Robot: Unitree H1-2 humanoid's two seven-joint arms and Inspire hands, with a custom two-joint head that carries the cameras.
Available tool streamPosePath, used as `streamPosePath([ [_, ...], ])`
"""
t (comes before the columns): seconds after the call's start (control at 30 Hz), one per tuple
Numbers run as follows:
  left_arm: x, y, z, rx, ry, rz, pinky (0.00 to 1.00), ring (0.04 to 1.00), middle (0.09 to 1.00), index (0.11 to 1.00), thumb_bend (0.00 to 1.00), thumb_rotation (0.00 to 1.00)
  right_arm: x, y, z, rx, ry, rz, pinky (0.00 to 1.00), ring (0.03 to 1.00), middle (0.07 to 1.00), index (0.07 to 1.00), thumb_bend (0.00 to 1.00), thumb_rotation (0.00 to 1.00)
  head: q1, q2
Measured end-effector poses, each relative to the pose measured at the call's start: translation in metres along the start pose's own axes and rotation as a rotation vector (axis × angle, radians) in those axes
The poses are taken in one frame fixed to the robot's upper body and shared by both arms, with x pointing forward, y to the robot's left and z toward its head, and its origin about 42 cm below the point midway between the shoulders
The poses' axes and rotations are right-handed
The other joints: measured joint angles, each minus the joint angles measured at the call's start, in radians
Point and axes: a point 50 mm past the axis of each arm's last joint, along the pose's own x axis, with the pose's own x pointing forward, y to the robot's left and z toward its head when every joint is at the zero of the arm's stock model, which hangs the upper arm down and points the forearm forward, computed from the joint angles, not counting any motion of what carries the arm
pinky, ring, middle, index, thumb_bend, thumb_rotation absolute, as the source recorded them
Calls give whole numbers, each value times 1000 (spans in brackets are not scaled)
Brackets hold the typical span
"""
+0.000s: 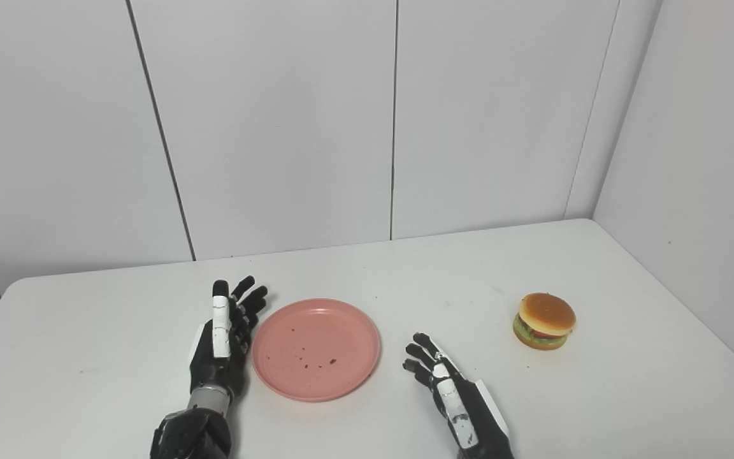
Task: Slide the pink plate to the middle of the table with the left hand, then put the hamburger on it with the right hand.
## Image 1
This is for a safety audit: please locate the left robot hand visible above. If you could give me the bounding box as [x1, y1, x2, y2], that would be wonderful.
[189, 276, 269, 401]

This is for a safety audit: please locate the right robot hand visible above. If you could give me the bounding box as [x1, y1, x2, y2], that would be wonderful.
[403, 332, 515, 459]

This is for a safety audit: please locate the pink plate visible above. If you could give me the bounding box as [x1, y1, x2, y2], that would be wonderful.
[251, 298, 382, 403]

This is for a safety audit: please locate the toy hamburger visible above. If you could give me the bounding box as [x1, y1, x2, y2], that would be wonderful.
[512, 293, 577, 351]

